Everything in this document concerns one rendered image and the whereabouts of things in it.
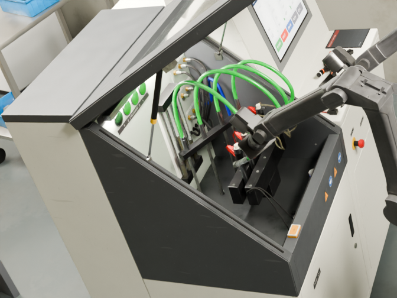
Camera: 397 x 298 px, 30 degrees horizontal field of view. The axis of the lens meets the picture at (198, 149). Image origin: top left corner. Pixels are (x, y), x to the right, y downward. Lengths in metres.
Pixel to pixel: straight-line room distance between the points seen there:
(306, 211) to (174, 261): 0.47
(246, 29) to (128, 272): 0.98
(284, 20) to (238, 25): 0.36
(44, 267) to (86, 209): 1.71
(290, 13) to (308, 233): 1.02
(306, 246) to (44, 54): 3.95
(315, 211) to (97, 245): 0.77
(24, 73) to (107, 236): 3.51
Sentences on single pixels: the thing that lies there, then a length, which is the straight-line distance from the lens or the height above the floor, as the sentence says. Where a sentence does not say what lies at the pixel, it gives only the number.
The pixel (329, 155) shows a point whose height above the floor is 0.95.
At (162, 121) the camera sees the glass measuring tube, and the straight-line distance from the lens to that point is 2.63.
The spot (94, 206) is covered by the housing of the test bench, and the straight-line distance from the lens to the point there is 2.50.
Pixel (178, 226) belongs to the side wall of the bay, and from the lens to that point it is 2.38.
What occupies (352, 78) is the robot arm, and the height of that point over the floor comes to 1.63.
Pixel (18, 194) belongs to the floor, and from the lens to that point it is 4.89.
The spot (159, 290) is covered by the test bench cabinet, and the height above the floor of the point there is 0.74.
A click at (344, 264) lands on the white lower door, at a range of 2.93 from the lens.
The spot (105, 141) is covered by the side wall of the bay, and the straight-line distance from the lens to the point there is 2.26.
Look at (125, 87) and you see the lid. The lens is 2.07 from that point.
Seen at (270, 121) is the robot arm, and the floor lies 1.44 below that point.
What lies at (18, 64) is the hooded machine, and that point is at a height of 0.27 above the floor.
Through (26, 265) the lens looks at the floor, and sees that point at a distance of 4.29.
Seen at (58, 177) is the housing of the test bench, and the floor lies 1.25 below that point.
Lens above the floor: 2.56
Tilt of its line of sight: 34 degrees down
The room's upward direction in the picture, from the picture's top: 18 degrees counter-clockwise
